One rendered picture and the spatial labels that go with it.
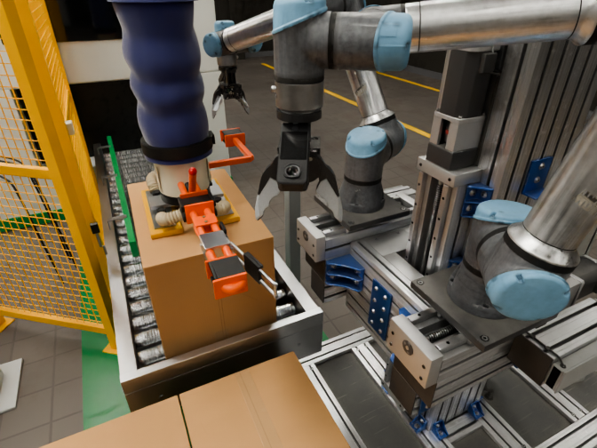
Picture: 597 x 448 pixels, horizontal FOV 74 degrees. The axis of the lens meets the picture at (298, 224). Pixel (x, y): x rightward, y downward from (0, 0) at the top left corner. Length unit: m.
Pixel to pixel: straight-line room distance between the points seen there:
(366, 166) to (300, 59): 0.64
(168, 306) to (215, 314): 0.16
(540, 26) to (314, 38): 0.34
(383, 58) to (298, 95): 0.13
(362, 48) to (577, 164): 0.35
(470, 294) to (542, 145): 0.41
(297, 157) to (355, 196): 0.64
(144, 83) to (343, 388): 1.35
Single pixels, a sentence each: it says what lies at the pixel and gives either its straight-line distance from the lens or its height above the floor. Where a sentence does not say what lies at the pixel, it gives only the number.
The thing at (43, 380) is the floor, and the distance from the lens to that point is 2.41.
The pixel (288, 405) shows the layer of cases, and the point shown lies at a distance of 1.33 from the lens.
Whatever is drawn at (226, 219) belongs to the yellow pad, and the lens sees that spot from 1.35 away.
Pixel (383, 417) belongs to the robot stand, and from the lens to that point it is 1.74.
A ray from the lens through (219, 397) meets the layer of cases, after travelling 1.37.
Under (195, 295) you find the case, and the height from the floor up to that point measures 0.80.
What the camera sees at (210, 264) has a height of 1.10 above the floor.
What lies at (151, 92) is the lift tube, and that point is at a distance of 1.26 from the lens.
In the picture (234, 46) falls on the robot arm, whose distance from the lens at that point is 1.41.
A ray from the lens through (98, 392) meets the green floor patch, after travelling 2.23.
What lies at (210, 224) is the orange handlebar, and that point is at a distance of 1.10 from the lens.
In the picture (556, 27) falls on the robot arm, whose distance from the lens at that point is 0.75.
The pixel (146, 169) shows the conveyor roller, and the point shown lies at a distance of 2.99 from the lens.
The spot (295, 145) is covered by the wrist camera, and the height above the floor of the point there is 1.43.
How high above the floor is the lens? 1.65
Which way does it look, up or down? 31 degrees down
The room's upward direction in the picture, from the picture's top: straight up
